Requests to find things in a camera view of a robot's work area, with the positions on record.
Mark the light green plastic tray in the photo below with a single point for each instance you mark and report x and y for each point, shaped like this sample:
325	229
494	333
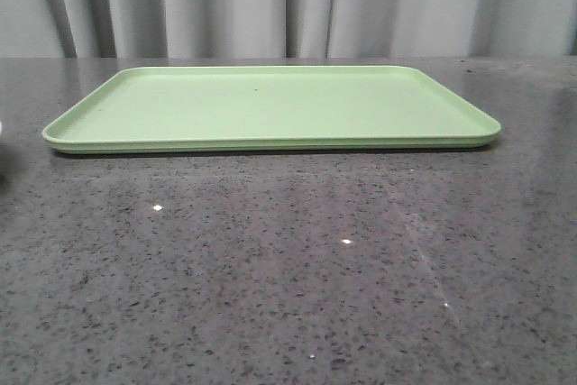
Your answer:
261	108

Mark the grey curtain backdrop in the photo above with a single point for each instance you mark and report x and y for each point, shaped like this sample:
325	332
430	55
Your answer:
307	29

